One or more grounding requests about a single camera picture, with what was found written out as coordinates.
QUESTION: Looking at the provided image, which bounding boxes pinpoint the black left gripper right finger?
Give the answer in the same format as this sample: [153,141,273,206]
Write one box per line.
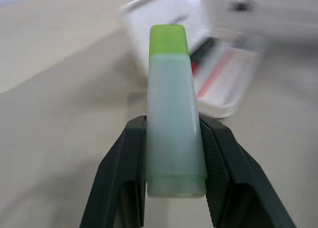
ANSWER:
[199,115,297,228]

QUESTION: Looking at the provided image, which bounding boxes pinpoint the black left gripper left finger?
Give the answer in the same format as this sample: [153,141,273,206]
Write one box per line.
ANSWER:
[79,115,148,228]

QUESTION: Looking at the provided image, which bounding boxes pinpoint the green capped highlighter marker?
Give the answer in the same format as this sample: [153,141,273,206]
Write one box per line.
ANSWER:
[146,24,208,198]

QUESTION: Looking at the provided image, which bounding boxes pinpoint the translucent white pencil case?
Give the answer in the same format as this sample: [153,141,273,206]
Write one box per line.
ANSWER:
[120,0,270,119]

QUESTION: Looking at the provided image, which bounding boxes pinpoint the black marker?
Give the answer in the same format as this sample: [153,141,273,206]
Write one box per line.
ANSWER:
[189,37,216,61]

